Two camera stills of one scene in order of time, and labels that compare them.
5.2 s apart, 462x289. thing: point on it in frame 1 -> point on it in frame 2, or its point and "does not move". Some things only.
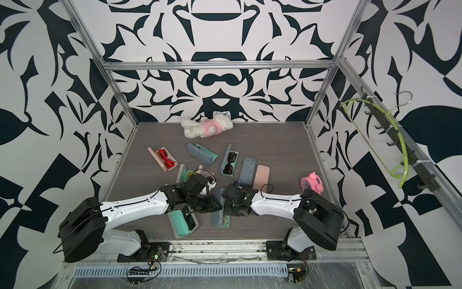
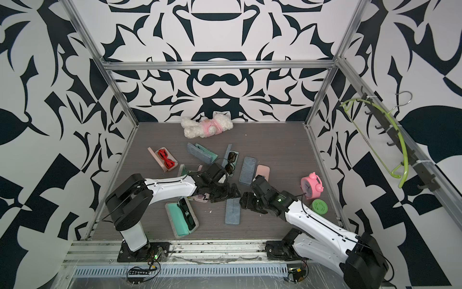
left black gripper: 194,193 -> 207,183
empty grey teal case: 201,153 does not move
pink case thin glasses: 261,177 does not move
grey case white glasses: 248,171 does not move
